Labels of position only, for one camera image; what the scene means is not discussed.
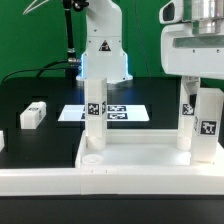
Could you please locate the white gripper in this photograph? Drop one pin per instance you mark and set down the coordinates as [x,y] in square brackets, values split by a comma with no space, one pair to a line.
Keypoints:
[185,54]

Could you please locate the white desk top tray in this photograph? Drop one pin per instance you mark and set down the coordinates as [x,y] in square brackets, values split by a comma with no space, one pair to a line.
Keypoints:
[141,148]

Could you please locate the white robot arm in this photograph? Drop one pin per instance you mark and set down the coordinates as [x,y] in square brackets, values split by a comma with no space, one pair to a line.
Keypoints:
[104,56]

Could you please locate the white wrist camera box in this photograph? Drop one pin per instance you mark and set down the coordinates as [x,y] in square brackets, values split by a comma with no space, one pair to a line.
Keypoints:
[172,12]

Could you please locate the white front obstacle wall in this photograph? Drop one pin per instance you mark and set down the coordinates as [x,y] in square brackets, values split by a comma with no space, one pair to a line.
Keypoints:
[118,181]

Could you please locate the white obstacle wall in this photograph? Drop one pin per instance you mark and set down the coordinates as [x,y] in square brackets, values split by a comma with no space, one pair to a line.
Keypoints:
[2,142]
[118,181]

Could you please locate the black post with connector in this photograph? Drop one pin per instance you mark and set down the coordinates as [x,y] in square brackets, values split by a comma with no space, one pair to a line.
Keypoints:
[72,71]

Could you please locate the white marker base plate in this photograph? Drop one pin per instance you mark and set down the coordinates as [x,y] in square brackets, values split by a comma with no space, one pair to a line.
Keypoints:
[115,113]

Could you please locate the white left obstacle wall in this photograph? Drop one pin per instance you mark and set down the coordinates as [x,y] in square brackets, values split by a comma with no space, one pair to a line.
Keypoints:
[2,142]

